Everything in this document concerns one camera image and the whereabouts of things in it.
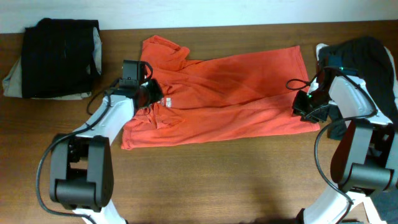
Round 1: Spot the red orange t-shirt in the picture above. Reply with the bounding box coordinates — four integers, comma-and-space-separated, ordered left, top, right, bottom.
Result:
121, 35, 320, 150

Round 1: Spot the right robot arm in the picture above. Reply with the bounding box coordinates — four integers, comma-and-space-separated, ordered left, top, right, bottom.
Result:
292, 66, 397, 223

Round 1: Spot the dark grey garment pile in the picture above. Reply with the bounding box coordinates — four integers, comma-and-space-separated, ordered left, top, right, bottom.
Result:
318, 36, 397, 129

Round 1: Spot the folded black garment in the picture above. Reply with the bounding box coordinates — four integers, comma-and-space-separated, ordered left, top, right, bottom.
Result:
21, 18, 102, 98

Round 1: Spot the folded beige garment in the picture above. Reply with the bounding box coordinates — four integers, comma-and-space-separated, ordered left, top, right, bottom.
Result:
2, 28, 102, 100

